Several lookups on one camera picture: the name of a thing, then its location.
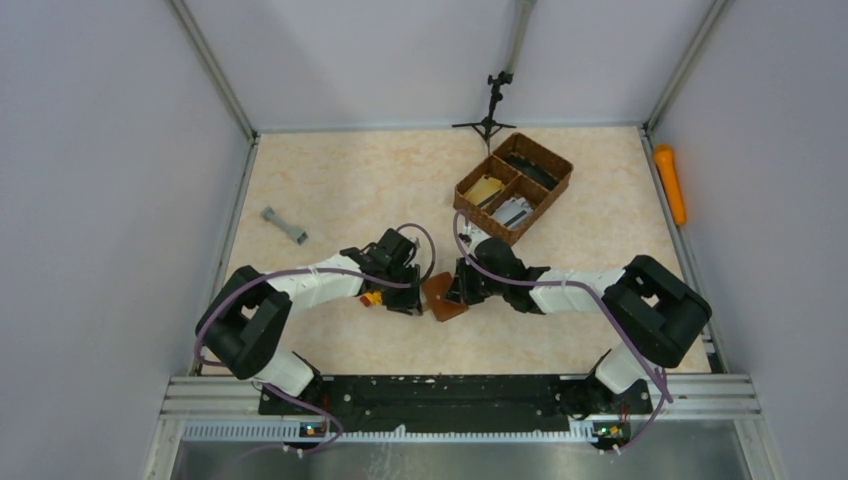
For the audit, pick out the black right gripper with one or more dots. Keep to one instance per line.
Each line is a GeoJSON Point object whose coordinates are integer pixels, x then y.
{"type": "Point", "coordinates": [460, 290]}

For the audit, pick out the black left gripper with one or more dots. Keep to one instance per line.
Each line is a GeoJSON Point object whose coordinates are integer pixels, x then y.
{"type": "Point", "coordinates": [409, 302]}

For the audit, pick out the brown leather card holder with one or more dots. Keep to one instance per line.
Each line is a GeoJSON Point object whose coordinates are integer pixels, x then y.
{"type": "Point", "coordinates": [434, 291]}

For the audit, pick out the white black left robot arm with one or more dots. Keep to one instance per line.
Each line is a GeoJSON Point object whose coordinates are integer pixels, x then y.
{"type": "Point", "coordinates": [243, 325]}

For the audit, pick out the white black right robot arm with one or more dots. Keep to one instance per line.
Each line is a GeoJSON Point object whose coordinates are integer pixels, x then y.
{"type": "Point", "coordinates": [657, 316]}

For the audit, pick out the silver cards in basket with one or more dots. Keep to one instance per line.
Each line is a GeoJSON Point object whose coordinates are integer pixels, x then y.
{"type": "Point", "coordinates": [513, 212]}

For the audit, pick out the gold cards in basket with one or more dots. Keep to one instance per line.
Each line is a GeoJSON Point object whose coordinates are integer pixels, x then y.
{"type": "Point", "coordinates": [484, 190]}

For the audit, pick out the black cards in basket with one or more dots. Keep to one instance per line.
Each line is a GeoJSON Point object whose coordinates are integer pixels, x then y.
{"type": "Point", "coordinates": [533, 171]}

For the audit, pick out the yellow toy car block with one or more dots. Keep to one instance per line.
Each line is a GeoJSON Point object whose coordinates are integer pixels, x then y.
{"type": "Point", "coordinates": [371, 299]}

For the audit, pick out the grey plastic dumbbell piece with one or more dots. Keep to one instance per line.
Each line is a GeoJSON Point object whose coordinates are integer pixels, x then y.
{"type": "Point", "coordinates": [295, 233]}

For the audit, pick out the brown wicker divided basket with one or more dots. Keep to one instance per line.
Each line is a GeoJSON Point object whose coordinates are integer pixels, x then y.
{"type": "Point", "coordinates": [516, 184]}

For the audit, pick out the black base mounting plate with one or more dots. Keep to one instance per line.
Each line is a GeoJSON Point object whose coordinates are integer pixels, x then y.
{"type": "Point", "coordinates": [472, 403]}

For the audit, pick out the black mini tripod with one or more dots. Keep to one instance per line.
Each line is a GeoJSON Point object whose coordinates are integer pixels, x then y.
{"type": "Point", "coordinates": [489, 126]}

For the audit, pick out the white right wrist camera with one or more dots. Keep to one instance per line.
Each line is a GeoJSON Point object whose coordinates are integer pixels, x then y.
{"type": "Point", "coordinates": [471, 237]}

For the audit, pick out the orange cylinder handle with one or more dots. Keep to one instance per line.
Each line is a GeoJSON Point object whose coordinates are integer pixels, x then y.
{"type": "Point", "coordinates": [664, 160]}

